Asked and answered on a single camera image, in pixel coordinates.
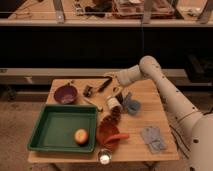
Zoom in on purple bowl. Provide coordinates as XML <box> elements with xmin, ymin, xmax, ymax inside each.
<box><xmin>54</xmin><ymin>84</ymin><xmax>78</xmax><ymax>104</ymax></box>

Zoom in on black handled brush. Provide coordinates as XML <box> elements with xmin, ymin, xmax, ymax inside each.
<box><xmin>83</xmin><ymin>78</ymin><xmax>112</xmax><ymax>97</ymax></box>

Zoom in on background workbench shelf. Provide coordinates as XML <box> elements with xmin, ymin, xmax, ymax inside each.
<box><xmin>0</xmin><ymin>0</ymin><xmax>213</xmax><ymax>27</ymax></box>

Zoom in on wooden stick tool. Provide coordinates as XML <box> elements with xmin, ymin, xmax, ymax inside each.
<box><xmin>83</xmin><ymin>98</ymin><xmax>103</xmax><ymax>112</ymax></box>

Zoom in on grey blue towel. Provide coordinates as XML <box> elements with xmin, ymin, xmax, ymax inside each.
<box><xmin>140</xmin><ymin>126</ymin><xmax>167</xmax><ymax>154</ymax></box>

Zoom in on wooden table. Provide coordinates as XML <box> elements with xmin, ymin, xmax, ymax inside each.
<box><xmin>28</xmin><ymin>80</ymin><xmax>179</xmax><ymax>164</ymax></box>

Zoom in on black rectangular block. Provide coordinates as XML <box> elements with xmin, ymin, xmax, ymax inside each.
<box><xmin>115</xmin><ymin>92</ymin><xmax>123</xmax><ymax>103</ymax></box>

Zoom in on green plastic tray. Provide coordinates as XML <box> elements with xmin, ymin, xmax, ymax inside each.
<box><xmin>28</xmin><ymin>105</ymin><xmax>98</xmax><ymax>153</ymax></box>

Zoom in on red bowl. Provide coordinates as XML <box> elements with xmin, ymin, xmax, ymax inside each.
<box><xmin>96</xmin><ymin>123</ymin><xmax>119</xmax><ymax>151</ymax></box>

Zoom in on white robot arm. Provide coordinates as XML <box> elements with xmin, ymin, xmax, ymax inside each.
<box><xmin>116</xmin><ymin>56</ymin><xmax>213</xmax><ymax>171</ymax></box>

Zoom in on orange carrot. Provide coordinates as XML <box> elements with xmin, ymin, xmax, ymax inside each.
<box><xmin>104</xmin><ymin>133</ymin><xmax>129</xmax><ymax>144</ymax></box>

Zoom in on red yellow apple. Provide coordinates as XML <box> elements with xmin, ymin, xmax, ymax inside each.
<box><xmin>74</xmin><ymin>129</ymin><xmax>89</xmax><ymax>145</ymax></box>

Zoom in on brown pine cone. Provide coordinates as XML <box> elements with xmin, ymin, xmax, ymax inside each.
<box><xmin>102</xmin><ymin>108</ymin><xmax>121</xmax><ymax>125</ymax></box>

